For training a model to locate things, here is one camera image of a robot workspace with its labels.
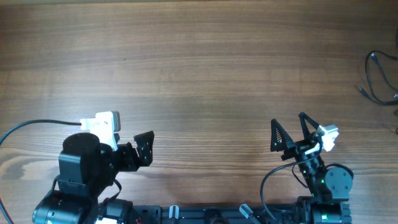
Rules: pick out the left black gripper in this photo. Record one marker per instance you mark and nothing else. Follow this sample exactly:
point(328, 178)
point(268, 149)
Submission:
point(132, 163)

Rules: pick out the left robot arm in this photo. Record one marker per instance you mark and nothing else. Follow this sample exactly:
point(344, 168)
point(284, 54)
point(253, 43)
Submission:
point(87, 167)

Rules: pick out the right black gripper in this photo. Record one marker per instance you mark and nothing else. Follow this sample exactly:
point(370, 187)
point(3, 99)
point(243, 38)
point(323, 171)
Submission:
point(296, 149)

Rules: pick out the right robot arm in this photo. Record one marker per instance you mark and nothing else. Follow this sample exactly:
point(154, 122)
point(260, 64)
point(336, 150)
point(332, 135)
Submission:
point(329, 185)

